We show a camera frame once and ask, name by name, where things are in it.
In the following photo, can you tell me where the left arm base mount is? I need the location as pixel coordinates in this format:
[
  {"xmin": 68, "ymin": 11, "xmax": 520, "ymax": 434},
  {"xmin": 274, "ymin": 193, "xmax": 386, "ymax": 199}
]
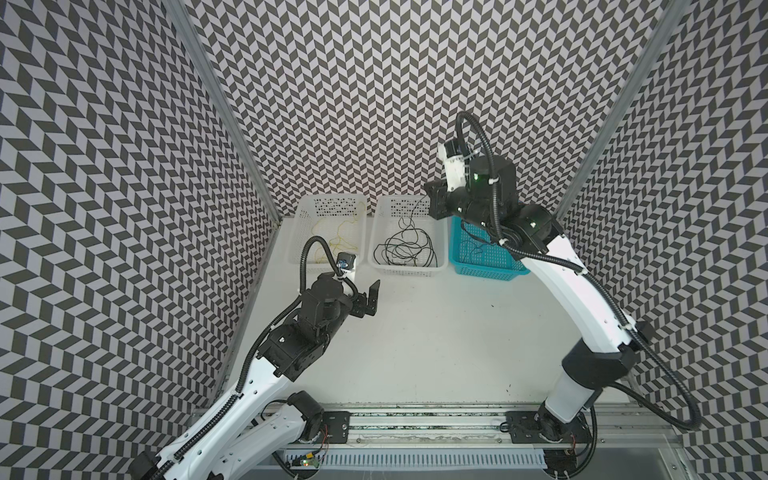
[{"xmin": 299, "ymin": 410, "xmax": 351, "ymax": 445}]

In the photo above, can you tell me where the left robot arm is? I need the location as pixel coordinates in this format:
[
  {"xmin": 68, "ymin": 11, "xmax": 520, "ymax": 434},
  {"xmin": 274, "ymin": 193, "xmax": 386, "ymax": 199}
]
[{"xmin": 128, "ymin": 236, "xmax": 380, "ymax": 479}]

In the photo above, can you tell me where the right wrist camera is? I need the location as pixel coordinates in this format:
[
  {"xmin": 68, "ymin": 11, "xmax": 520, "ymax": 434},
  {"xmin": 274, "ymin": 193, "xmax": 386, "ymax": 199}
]
[{"xmin": 437, "ymin": 139, "xmax": 471, "ymax": 193}]

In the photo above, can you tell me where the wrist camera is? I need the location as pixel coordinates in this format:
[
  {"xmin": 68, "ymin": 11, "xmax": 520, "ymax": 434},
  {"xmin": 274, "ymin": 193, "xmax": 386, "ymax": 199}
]
[
  {"xmin": 336, "ymin": 252, "xmax": 357, "ymax": 281},
  {"xmin": 437, "ymin": 139, "xmax": 471, "ymax": 193}
]

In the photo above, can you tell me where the teal plastic basket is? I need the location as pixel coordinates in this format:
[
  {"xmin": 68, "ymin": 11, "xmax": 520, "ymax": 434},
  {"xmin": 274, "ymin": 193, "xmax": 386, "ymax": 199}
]
[{"xmin": 449, "ymin": 217, "xmax": 530, "ymax": 281}]

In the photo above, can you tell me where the long black wire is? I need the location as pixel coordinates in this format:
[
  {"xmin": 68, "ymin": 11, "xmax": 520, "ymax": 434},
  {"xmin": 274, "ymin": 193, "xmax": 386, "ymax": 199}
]
[{"xmin": 383, "ymin": 230, "xmax": 438, "ymax": 269}]

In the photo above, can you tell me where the middle white plastic basket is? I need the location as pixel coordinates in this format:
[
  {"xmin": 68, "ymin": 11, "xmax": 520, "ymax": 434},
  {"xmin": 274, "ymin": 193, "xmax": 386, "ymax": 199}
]
[{"xmin": 368, "ymin": 195, "xmax": 449, "ymax": 277}]

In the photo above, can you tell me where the left white plastic basket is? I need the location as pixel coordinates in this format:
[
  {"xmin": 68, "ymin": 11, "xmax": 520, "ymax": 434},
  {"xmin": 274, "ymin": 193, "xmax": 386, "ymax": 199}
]
[{"xmin": 286, "ymin": 193, "xmax": 368, "ymax": 266}]

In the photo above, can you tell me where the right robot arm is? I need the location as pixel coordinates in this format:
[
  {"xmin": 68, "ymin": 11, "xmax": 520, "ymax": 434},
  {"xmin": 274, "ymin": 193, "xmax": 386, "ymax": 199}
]
[{"xmin": 424, "ymin": 111, "xmax": 703, "ymax": 443}]

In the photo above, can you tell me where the white plastic basket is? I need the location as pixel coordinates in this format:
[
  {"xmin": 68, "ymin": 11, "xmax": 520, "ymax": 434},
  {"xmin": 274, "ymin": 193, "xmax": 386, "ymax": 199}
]
[
  {"xmin": 368, "ymin": 195, "xmax": 449, "ymax": 277},
  {"xmin": 286, "ymin": 193, "xmax": 368, "ymax": 266}
]

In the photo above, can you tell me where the small circuit board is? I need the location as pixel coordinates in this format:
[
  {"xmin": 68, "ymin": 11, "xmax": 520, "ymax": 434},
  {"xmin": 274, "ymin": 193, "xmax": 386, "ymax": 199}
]
[{"xmin": 290, "ymin": 454, "xmax": 320, "ymax": 469}]

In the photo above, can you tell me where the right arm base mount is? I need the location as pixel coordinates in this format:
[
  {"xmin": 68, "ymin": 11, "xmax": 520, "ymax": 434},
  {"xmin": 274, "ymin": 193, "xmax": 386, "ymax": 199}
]
[{"xmin": 505, "ymin": 410, "xmax": 593, "ymax": 447}]

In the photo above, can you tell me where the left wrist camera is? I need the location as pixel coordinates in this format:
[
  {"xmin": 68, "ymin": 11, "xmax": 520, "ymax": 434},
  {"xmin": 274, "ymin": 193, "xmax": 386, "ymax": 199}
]
[{"xmin": 336, "ymin": 252, "xmax": 357, "ymax": 281}]

